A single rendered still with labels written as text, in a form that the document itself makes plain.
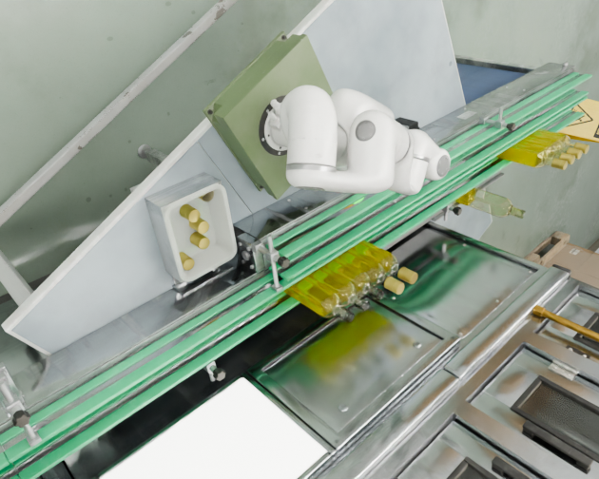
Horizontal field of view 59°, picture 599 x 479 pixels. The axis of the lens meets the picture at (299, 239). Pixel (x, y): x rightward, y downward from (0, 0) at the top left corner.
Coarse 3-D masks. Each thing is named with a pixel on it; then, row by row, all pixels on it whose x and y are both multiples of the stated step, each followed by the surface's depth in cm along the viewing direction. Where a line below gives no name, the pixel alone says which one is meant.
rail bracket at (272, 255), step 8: (272, 240) 131; (256, 248) 136; (264, 248) 135; (272, 248) 132; (272, 256) 132; (272, 264) 134; (280, 264) 129; (288, 264) 131; (272, 288) 139; (280, 288) 138
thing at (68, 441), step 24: (480, 168) 201; (456, 192) 187; (408, 216) 178; (384, 240) 166; (264, 312) 144; (216, 336) 137; (240, 336) 136; (192, 360) 131; (144, 384) 126; (168, 384) 125; (120, 408) 120; (72, 432) 116; (96, 432) 115; (24, 456) 112; (48, 456) 111
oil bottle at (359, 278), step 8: (328, 264) 149; (336, 264) 148; (344, 264) 148; (336, 272) 146; (344, 272) 145; (352, 272) 145; (360, 272) 144; (352, 280) 142; (360, 280) 142; (368, 280) 143; (360, 288) 142; (360, 296) 144
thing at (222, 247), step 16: (224, 192) 131; (176, 208) 131; (208, 208) 138; (224, 208) 133; (176, 224) 133; (224, 224) 137; (176, 240) 135; (224, 240) 141; (176, 256) 128; (192, 256) 140; (208, 256) 140; (224, 256) 140; (192, 272) 135
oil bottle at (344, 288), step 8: (320, 272) 146; (328, 272) 146; (320, 280) 143; (328, 280) 143; (336, 280) 142; (344, 280) 142; (336, 288) 140; (344, 288) 139; (352, 288) 140; (344, 296) 138; (344, 304) 140
